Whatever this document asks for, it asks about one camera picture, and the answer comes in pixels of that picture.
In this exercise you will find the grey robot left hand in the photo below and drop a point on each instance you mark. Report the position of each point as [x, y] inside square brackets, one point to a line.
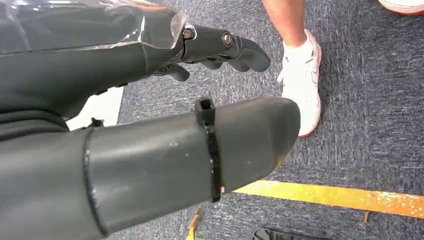
[149, 159]

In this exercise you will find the ribbed grey robot left arm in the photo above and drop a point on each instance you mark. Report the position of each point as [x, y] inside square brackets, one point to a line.
[30, 126]

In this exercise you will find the white panel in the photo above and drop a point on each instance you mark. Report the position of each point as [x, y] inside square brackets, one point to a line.
[99, 107]

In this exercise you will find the robot black foot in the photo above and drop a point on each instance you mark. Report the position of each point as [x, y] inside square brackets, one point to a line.
[281, 235]

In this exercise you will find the white red-soled shoe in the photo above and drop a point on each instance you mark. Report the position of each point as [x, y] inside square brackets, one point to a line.
[303, 86]
[404, 5]

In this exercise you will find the worn yellow floor tape line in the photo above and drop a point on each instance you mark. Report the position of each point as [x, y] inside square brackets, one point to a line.
[331, 197]

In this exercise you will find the person's bare leg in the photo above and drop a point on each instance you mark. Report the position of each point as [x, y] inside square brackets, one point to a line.
[285, 20]

